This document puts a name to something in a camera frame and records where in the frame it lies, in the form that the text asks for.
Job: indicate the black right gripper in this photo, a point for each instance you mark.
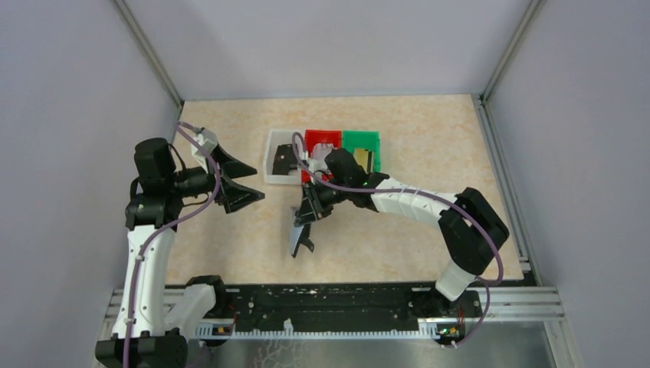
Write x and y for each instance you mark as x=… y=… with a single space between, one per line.
x=313 y=207

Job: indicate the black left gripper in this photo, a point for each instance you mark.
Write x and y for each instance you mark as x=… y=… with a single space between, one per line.
x=218 y=180

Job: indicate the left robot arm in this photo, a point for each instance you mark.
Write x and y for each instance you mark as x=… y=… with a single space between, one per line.
x=145 y=333

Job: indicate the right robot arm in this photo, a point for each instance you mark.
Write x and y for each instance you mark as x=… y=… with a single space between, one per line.
x=470 y=227

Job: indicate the black VIP card stack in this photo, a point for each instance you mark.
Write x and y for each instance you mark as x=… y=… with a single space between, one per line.
x=284 y=161

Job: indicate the silver VIP card stack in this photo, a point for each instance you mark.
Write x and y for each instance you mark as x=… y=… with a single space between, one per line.
x=321 y=150

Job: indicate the gold VIP card stack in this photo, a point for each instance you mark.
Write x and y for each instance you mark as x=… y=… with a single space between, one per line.
x=365 y=159

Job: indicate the white plastic bin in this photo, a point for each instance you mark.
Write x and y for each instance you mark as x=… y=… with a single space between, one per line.
x=277 y=137

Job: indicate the red plastic bin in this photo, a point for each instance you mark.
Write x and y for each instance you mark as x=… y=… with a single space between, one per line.
x=311 y=137

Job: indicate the green plastic bin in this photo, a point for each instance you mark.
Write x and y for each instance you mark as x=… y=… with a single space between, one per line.
x=369 y=140

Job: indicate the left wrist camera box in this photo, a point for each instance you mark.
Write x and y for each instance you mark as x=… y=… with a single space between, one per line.
x=207 y=140

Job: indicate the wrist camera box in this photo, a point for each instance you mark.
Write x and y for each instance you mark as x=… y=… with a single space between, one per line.
x=314 y=165
x=207 y=140

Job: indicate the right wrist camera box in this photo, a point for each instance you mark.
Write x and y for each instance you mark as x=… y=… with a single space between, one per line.
x=314 y=165

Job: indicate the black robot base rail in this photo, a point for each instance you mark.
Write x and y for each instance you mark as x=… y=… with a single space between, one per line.
x=337 y=311

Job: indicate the grey aluminium frame rail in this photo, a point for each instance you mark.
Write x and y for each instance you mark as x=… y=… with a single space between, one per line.
x=490 y=106

